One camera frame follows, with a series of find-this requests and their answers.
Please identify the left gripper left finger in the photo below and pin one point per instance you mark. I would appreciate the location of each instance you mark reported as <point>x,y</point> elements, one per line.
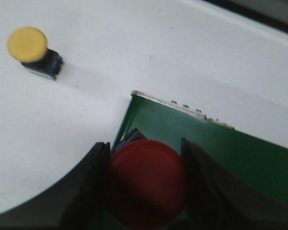
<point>75,202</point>

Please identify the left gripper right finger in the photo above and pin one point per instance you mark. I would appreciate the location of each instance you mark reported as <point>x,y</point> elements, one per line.
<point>217,200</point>

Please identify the green conveyor belt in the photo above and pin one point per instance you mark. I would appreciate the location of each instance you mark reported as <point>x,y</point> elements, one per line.
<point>260,164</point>

